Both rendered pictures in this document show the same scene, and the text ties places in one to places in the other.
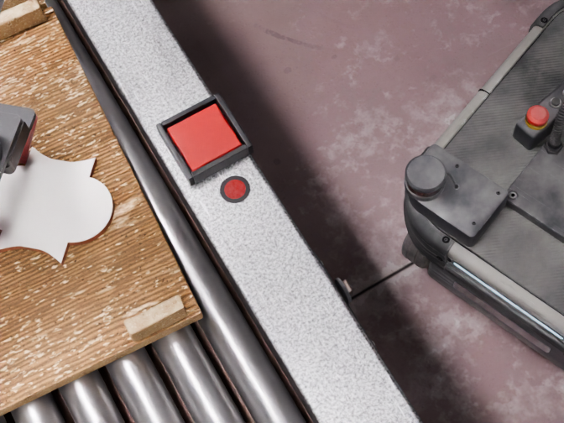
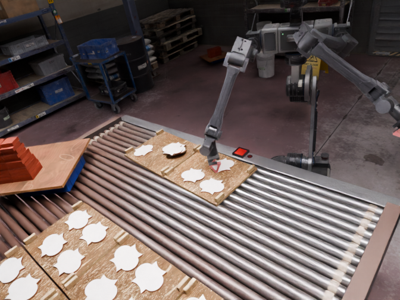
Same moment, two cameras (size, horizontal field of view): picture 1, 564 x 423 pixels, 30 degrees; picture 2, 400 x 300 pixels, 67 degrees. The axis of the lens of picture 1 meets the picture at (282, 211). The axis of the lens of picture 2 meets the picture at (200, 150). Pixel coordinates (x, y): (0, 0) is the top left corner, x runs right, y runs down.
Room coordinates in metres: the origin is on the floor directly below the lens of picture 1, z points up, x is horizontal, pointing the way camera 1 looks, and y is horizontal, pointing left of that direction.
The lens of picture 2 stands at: (-0.77, 0.85, 2.00)
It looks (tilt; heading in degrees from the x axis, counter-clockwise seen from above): 33 degrees down; 338
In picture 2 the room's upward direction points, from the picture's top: 11 degrees counter-clockwise
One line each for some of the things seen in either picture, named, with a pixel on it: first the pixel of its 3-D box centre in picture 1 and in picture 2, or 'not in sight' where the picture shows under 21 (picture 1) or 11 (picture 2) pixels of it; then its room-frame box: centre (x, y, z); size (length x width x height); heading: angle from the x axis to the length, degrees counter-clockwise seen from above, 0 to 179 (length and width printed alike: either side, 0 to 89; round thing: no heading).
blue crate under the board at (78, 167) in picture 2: not in sight; (53, 172); (1.09, 1.13, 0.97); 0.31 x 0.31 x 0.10; 62
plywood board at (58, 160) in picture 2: not in sight; (40, 165); (1.14, 1.18, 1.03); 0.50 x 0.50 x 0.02; 62
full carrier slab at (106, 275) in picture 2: not in sight; (125, 284); (0.07, 0.94, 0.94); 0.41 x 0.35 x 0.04; 21
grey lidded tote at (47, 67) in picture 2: not in sight; (48, 64); (5.14, 0.97, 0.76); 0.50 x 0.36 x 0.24; 119
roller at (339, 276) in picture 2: not in sight; (167, 191); (0.53, 0.58, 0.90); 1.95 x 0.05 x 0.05; 22
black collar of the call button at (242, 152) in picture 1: (204, 138); (240, 152); (0.55, 0.07, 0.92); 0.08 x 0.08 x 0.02; 22
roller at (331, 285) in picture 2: not in sight; (161, 197); (0.51, 0.62, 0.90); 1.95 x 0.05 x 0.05; 22
